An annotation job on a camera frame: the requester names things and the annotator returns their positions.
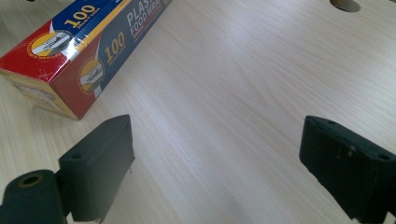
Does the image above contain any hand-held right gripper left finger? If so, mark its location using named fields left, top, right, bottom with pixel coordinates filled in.
left=58, top=114, right=136, bottom=223

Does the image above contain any red and blue wrap box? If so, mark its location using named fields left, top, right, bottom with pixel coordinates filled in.
left=0, top=0, right=173, bottom=120

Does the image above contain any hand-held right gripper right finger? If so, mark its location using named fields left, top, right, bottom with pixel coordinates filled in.
left=299, top=115, right=396, bottom=224

